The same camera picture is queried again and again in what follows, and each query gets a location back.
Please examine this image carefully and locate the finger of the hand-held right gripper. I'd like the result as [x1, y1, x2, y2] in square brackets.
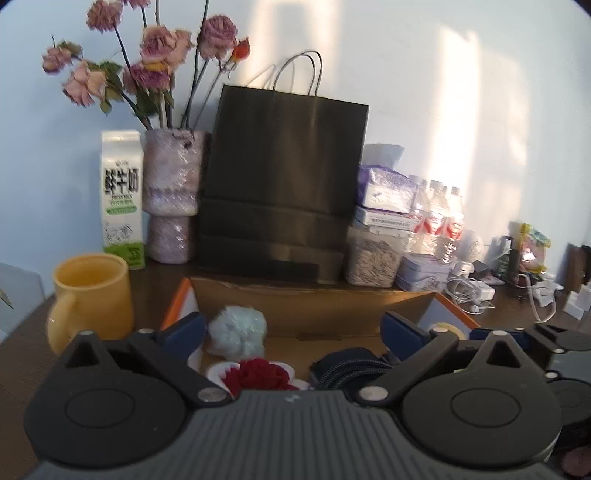
[470, 323, 562, 366]

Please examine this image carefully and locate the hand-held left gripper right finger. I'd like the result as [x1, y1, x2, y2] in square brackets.
[355, 311, 533, 408]

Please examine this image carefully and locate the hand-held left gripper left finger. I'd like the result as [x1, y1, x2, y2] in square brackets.
[60, 312, 232, 408]

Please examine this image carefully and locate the pale green bag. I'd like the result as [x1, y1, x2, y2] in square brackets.
[207, 305, 268, 359]

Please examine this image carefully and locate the red cardboard box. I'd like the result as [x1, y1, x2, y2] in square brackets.
[159, 276, 482, 394]

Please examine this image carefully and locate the person's right hand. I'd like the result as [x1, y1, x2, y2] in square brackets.
[560, 447, 591, 479]

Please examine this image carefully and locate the white charging dock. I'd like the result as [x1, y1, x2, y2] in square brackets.
[565, 286, 591, 320]

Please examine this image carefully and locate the dark zipper pouch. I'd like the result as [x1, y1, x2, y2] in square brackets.
[308, 348, 394, 398]

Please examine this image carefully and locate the printed metal tin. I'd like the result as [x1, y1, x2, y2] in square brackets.
[396, 253, 452, 292]

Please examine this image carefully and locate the white charger brick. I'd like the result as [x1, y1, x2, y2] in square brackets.
[466, 282, 496, 302]

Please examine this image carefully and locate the dark small bottle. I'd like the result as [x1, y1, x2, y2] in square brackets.
[496, 236, 520, 288]

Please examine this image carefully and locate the brown board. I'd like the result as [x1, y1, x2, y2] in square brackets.
[566, 244, 591, 296]

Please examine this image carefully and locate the red white knitted flower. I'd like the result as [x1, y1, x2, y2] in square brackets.
[205, 357, 311, 398]

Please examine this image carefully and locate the clear seed container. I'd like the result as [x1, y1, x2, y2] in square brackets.
[345, 226, 410, 287]

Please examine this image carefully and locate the yellow pink snack packet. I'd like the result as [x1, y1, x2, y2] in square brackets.
[516, 223, 553, 274]

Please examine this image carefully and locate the yellow ceramic mug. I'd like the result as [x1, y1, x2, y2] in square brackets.
[46, 252, 135, 356]

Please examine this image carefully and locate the white flat box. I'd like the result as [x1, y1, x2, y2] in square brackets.
[353, 206, 415, 232]

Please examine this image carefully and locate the pack of water bottles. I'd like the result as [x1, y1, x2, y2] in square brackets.
[408, 175, 467, 265]

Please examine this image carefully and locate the purple textured vase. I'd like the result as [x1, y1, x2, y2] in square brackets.
[141, 128, 209, 265]

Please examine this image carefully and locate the white green milk carton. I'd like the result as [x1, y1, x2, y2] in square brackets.
[100, 130, 147, 271]

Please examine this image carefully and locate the purple tissue pack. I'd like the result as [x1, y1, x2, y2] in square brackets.
[355, 143, 419, 214]

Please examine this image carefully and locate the black paper bag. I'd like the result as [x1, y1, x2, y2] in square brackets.
[197, 51, 370, 286]

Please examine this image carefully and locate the dried pink rose bouquet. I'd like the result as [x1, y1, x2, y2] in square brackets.
[41, 0, 253, 131]

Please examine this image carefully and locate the white earphone cable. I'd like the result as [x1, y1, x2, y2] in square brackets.
[444, 276, 496, 315]

